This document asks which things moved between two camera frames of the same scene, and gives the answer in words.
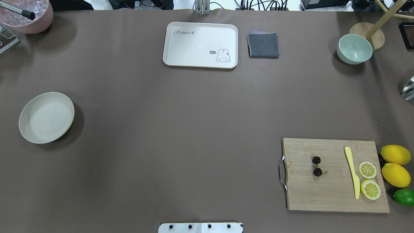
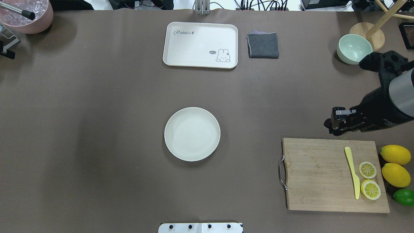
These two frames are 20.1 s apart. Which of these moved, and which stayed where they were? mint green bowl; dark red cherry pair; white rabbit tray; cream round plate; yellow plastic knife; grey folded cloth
Moved: cream round plate; dark red cherry pair
Stayed: yellow plastic knife; mint green bowl; white rabbit tray; grey folded cloth
